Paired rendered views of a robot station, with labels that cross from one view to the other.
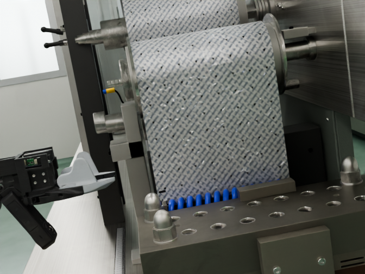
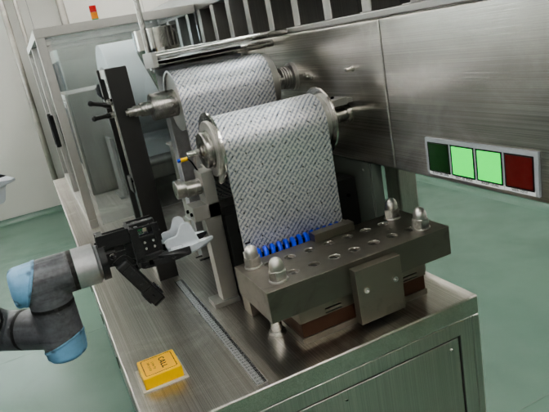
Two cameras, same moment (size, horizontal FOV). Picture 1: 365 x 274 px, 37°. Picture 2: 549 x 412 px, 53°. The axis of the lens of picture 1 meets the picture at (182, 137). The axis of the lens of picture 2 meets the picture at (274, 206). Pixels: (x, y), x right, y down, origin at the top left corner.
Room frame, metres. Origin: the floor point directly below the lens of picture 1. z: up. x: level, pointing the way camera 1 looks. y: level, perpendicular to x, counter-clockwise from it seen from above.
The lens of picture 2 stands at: (-0.13, 0.31, 1.45)
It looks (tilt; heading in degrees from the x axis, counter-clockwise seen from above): 17 degrees down; 342
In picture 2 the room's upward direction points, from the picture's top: 11 degrees counter-clockwise
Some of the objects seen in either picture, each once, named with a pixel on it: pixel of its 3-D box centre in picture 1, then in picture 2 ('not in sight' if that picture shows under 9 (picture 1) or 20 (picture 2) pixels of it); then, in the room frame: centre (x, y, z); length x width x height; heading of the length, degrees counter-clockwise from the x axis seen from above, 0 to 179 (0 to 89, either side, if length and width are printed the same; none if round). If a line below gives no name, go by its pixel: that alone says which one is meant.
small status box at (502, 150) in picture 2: not in sight; (476, 163); (0.61, -0.28, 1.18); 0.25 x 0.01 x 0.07; 4
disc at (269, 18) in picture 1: (273, 54); (319, 120); (0.99, -0.19, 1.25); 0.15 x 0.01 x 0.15; 4
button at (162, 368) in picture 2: not in sight; (159, 369); (0.80, 0.29, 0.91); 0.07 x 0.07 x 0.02; 4
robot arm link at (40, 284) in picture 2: not in sight; (44, 280); (0.88, 0.44, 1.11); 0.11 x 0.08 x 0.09; 94
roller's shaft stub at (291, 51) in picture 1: (294, 50); (335, 116); (1.00, -0.23, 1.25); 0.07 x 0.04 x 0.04; 94
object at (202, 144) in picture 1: (218, 147); (288, 201); (0.92, -0.06, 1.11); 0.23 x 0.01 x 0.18; 94
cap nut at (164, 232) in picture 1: (163, 224); (276, 268); (0.75, 0.05, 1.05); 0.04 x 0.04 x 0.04
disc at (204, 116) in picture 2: (134, 78); (212, 148); (0.97, 0.07, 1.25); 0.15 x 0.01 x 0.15; 4
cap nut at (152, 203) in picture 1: (153, 206); (251, 255); (0.84, 0.06, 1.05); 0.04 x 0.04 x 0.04
